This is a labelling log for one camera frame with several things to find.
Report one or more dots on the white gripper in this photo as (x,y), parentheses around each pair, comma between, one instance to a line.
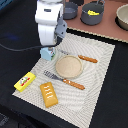
(49,17)

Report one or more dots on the grey saucepan with handle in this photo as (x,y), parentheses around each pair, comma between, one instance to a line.
(71,10)

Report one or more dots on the white milk carton toy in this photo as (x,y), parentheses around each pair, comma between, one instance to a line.
(47,53)

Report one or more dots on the yellow cheese wedge toy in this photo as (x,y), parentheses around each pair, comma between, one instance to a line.
(92,13)

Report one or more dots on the dark grey pot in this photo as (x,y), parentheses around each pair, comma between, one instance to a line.
(96,6)

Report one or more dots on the yellow butter box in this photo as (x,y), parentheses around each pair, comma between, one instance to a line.
(24,81)

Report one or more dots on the orange bread loaf toy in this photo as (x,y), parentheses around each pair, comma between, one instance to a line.
(48,94)

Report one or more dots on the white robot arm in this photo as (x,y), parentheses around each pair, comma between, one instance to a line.
(49,17)

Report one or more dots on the round wooden plate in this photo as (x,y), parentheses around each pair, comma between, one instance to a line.
(69,66)

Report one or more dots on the pink toy stove top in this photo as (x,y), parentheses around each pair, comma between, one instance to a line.
(106,28)

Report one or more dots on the beige bowl on stove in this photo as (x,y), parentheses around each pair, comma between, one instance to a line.
(122,14)

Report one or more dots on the beige woven placemat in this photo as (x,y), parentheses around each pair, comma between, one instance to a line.
(75,106)

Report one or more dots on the toy knife wooden handle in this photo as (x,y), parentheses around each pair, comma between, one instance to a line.
(79,56)

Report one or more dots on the toy fork wooden handle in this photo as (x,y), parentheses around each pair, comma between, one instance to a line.
(69,82)

